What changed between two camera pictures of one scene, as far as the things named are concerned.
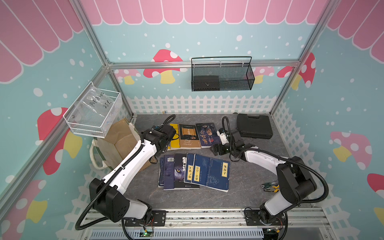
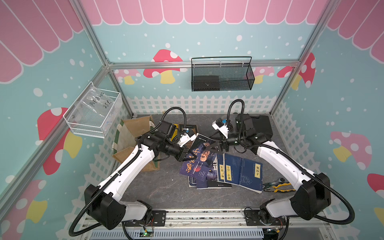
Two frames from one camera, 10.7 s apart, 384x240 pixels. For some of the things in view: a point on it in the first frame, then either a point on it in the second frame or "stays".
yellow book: [175, 143] stays
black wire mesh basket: [222, 77] stays
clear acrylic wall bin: [94, 111] stays
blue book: [201, 169] -> [232, 168]
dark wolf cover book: [180, 160] -> [212, 182]
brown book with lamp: [188, 136] stays
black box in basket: [206, 83] stays
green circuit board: [149, 234] stays
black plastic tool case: [254, 127] stays
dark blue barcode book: [169, 171] -> [192, 181]
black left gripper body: [163, 151] -> [173, 149]
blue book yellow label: [218, 175] -> [251, 175]
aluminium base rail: [308, 224] stays
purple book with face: [207, 135] -> [199, 168]
